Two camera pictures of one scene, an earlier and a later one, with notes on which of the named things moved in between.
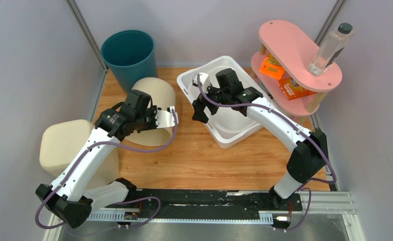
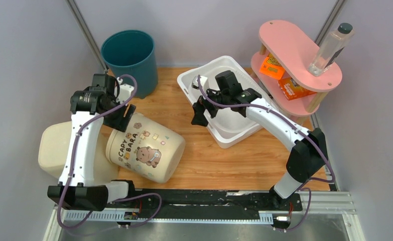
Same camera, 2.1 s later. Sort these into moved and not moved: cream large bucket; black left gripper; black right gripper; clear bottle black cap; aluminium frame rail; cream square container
Moved: black left gripper; cream large bucket
Not moved: cream square container; black right gripper; clear bottle black cap; aluminium frame rail
